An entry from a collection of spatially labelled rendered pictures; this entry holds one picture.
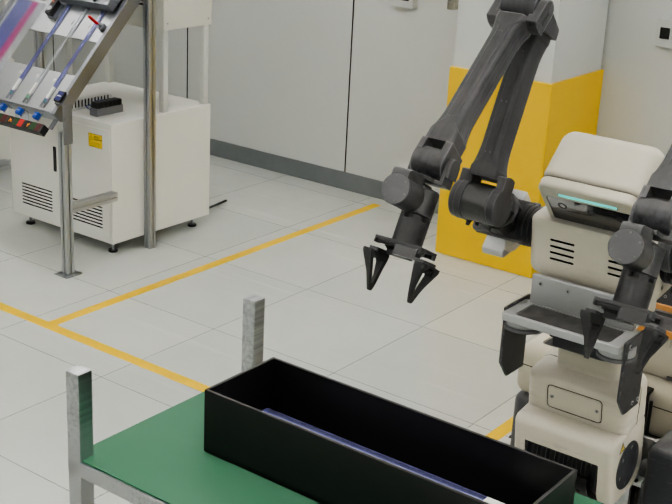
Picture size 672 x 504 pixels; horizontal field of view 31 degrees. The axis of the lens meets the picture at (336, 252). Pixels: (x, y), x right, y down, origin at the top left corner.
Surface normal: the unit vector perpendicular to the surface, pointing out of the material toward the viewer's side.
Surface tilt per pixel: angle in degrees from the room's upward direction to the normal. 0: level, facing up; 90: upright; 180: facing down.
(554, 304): 90
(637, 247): 63
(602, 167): 42
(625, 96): 90
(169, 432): 0
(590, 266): 98
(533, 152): 90
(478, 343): 0
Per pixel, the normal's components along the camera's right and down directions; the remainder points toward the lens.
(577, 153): -0.37, -0.54
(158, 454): 0.05, -0.94
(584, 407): -0.60, 0.37
